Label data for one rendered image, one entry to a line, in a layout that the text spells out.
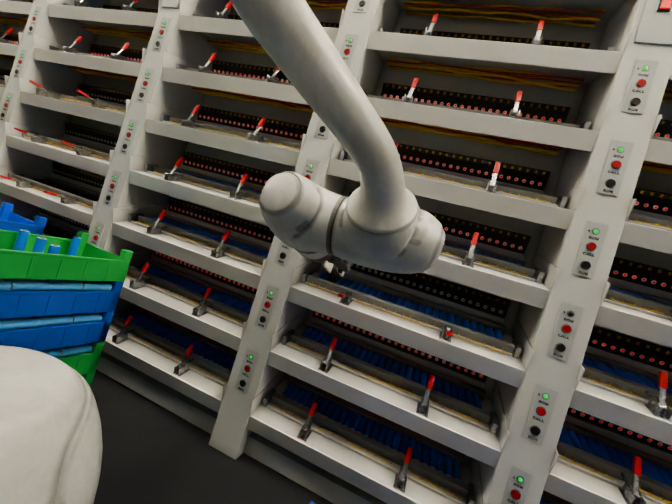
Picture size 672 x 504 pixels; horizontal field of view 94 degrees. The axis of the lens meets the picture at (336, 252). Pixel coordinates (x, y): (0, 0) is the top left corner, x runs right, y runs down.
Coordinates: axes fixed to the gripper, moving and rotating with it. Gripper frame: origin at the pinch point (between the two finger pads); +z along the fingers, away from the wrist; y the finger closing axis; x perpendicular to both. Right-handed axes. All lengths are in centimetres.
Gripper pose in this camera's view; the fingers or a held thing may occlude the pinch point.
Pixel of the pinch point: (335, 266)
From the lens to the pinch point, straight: 85.1
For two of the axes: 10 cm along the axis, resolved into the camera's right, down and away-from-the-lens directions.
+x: -3.5, 9.1, -2.3
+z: 1.9, 3.1, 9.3
